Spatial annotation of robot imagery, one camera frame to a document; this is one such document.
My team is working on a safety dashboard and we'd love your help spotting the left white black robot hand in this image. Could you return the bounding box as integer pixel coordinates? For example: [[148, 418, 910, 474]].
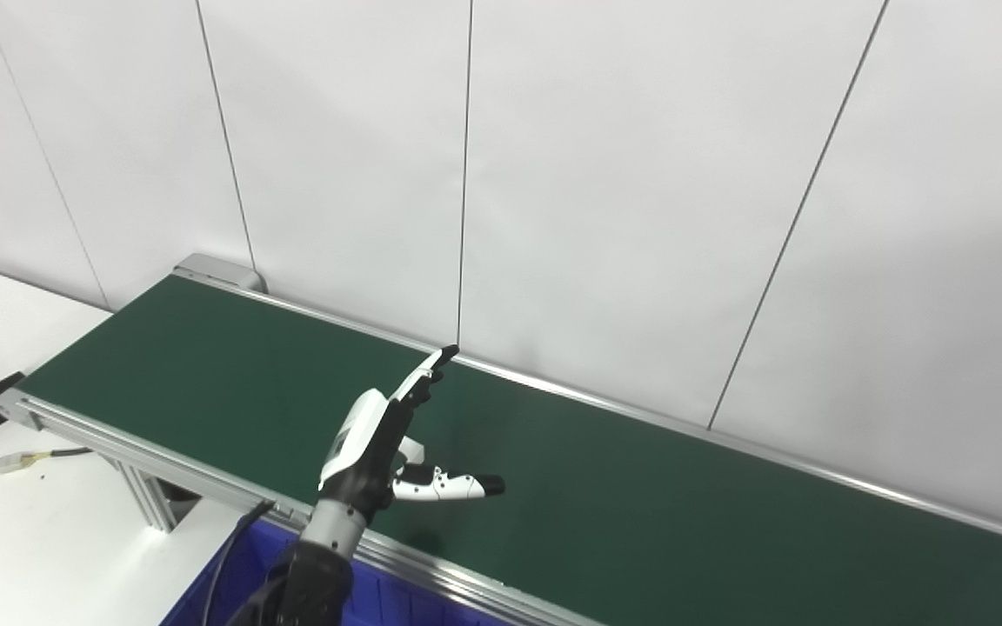
[[318, 345, 506, 524]]

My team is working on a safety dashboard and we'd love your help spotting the blue plastic bin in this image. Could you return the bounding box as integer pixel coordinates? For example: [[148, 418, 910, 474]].
[[160, 520, 511, 626]]

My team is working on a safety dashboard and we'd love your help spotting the aluminium conveyor leg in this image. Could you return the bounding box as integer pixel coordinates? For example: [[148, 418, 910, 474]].
[[114, 459, 180, 533]]

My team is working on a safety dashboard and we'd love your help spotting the green conveyor belt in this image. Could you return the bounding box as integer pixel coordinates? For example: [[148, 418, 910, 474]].
[[18, 275, 1002, 626], [0, 254, 1002, 626]]

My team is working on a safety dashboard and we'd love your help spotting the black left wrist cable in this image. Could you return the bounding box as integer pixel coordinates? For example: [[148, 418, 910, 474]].
[[202, 499, 277, 626]]

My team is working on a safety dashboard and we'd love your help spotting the cable with yellow connector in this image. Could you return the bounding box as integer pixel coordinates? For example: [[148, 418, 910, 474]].
[[0, 447, 95, 495]]

